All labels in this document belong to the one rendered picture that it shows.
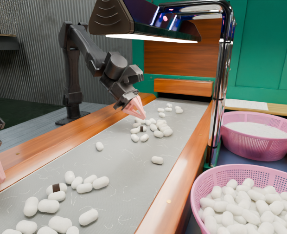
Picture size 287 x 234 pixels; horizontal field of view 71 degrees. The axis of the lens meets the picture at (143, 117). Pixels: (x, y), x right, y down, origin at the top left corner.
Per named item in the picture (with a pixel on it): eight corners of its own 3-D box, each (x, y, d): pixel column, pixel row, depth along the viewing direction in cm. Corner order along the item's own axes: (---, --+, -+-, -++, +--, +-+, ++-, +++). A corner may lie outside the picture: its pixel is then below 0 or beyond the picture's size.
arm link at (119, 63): (135, 66, 66) (118, 40, 69) (112, 68, 60) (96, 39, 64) (121, 88, 74) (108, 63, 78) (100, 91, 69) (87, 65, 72)
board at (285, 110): (213, 107, 90) (213, 105, 90) (216, 100, 103) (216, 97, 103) (303, 118, 77) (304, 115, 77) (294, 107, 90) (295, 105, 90)
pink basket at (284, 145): (251, 173, 58) (257, 144, 55) (200, 136, 83) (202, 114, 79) (316, 159, 66) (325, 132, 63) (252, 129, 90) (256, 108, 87)
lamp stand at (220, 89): (148, 165, 62) (150, 1, 48) (169, 139, 80) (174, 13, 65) (213, 182, 55) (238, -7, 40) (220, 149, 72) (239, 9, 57)
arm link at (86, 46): (117, 61, 72) (81, 16, 85) (93, 62, 67) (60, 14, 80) (108, 87, 81) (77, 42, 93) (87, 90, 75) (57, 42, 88)
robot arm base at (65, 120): (90, 100, 110) (79, 98, 112) (63, 110, 92) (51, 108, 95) (91, 113, 112) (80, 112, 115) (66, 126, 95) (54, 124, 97)
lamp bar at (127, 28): (87, 34, 34) (83, -16, 31) (182, 42, 87) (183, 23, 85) (130, 33, 31) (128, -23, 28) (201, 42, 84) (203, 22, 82)
